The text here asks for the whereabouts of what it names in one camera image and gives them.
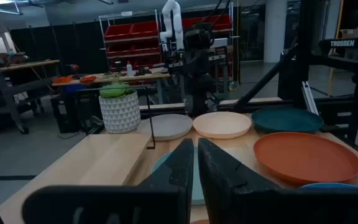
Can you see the wooden workbench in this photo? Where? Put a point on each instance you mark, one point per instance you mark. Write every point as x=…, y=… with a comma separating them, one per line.
x=120, y=77

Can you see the white round column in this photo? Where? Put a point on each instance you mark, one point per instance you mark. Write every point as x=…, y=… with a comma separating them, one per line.
x=275, y=31

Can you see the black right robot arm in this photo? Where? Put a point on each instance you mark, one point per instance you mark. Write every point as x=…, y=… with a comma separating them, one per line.
x=199, y=77

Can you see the grey plate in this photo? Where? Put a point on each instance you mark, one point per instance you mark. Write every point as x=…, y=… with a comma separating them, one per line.
x=169, y=126

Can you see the silver aluminium bar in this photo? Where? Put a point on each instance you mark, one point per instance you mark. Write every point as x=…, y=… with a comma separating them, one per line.
x=310, y=98

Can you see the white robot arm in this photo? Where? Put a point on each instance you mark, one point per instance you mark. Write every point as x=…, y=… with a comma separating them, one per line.
x=174, y=21

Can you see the terracotta plate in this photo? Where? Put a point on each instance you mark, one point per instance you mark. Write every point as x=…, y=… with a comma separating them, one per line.
x=200, y=222

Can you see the potted succulent in white pot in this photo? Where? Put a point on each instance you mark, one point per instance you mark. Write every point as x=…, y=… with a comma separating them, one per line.
x=120, y=113

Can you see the white bottle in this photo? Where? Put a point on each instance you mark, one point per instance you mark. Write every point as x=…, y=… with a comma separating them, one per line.
x=129, y=70

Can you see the cardboard box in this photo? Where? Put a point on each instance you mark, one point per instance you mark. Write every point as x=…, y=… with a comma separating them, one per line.
x=351, y=33

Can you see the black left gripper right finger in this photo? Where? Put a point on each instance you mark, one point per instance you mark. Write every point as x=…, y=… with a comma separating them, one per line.
x=244, y=202

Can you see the grey workbench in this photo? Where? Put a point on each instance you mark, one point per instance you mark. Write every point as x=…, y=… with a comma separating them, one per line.
x=11, y=90

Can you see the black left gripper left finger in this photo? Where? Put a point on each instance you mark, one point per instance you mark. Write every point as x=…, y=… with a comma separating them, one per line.
x=163, y=199

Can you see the dark teal plate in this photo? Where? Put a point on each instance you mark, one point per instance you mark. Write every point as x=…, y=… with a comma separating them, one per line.
x=286, y=119

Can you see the black metal rig frame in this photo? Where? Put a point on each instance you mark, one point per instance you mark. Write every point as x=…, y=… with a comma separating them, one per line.
x=303, y=46

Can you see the cream plate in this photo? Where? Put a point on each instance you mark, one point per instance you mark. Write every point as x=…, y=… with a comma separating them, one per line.
x=222, y=124

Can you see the yellow vertical pole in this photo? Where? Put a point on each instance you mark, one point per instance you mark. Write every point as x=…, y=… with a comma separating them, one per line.
x=332, y=71

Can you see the orange object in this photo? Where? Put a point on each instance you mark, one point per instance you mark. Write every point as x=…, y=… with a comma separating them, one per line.
x=62, y=79
x=88, y=79

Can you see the orange plate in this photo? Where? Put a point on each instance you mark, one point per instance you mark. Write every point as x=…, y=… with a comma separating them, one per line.
x=306, y=157

